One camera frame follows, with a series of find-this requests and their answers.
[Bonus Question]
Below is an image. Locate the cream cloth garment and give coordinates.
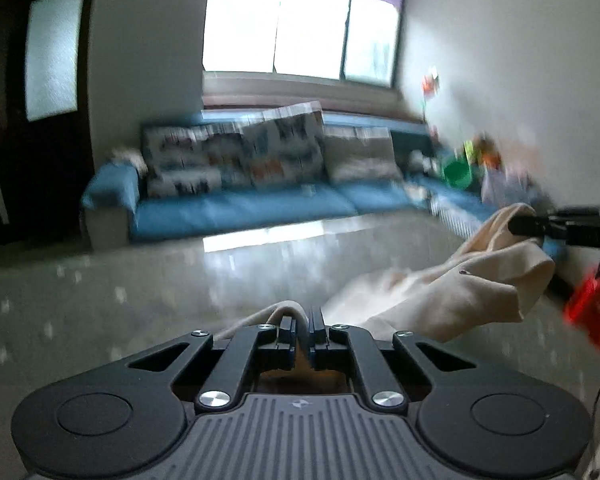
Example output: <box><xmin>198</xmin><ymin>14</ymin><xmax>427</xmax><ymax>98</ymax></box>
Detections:
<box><xmin>215</xmin><ymin>203</ymin><xmax>556</xmax><ymax>386</ymax></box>

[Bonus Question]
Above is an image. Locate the blue sofa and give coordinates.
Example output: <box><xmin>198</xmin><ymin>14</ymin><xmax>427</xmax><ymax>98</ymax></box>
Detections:
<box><xmin>80</xmin><ymin>110</ymin><xmax>571</xmax><ymax>261</ymax></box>

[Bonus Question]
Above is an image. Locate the beige cushion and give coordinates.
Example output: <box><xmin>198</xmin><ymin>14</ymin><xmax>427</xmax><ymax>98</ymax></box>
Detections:
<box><xmin>322</xmin><ymin>127</ymin><xmax>406</xmax><ymax>186</ymax></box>

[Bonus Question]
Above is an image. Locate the white plush toy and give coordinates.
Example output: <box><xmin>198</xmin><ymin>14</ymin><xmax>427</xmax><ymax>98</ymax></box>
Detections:
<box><xmin>407</xmin><ymin>150</ymin><xmax>441</xmax><ymax>178</ymax></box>

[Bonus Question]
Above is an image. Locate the beige towel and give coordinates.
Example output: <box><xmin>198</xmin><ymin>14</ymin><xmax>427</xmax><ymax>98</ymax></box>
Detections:
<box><xmin>109</xmin><ymin>147</ymin><xmax>148</xmax><ymax>177</ymax></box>

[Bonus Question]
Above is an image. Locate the red blurred object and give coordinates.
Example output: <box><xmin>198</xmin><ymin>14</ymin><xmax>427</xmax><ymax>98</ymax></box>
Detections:
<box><xmin>564</xmin><ymin>264</ymin><xmax>600</xmax><ymax>352</ymax></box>

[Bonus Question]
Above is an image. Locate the large window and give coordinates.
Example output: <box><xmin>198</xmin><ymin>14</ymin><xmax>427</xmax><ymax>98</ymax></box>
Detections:
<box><xmin>202</xmin><ymin>0</ymin><xmax>407</xmax><ymax>88</ymax></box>

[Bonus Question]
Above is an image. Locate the clear plastic storage box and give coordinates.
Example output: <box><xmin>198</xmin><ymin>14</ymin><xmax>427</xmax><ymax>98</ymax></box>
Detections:
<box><xmin>480</xmin><ymin>165</ymin><xmax>547</xmax><ymax>207</ymax></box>

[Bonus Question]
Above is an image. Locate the dark door with frosted glass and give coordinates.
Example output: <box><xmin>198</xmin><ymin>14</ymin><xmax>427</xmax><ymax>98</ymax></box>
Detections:
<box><xmin>0</xmin><ymin>0</ymin><xmax>99</xmax><ymax>247</ymax></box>

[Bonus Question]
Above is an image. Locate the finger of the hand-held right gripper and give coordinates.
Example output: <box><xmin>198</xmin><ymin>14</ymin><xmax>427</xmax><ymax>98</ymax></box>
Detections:
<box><xmin>509</xmin><ymin>206</ymin><xmax>600</xmax><ymax>248</ymax></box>

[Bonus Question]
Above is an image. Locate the colourful wall ornament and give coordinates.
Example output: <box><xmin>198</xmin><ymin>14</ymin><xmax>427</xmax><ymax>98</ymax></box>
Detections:
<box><xmin>420</xmin><ymin>66</ymin><xmax>443</xmax><ymax>111</ymax></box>

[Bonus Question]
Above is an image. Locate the green plastic basin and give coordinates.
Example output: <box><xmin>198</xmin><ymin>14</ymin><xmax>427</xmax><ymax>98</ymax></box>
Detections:
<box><xmin>440</xmin><ymin>152</ymin><xmax>474</xmax><ymax>189</ymax></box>

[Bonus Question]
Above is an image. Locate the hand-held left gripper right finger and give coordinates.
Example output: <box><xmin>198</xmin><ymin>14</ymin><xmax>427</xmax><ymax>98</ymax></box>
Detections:
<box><xmin>308</xmin><ymin>310</ymin><xmax>476</xmax><ymax>411</ymax></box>

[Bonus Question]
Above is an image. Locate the orange plush toy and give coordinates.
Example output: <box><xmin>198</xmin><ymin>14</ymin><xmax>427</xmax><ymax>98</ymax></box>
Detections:
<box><xmin>480</xmin><ymin>135</ymin><xmax>503</xmax><ymax>168</ymax></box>

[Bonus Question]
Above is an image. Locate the butterfly print cushion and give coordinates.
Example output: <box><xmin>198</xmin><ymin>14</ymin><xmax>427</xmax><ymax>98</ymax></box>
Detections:
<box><xmin>240</xmin><ymin>101</ymin><xmax>327</xmax><ymax>188</ymax></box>
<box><xmin>142</xmin><ymin>124</ymin><xmax>246</xmax><ymax>198</ymax></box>

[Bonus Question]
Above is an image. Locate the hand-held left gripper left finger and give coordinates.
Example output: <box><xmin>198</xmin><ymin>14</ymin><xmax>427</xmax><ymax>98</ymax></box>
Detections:
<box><xmin>128</xmin><ymin>318</ymin><xmax>297</xmax><ymax>412</ymax></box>

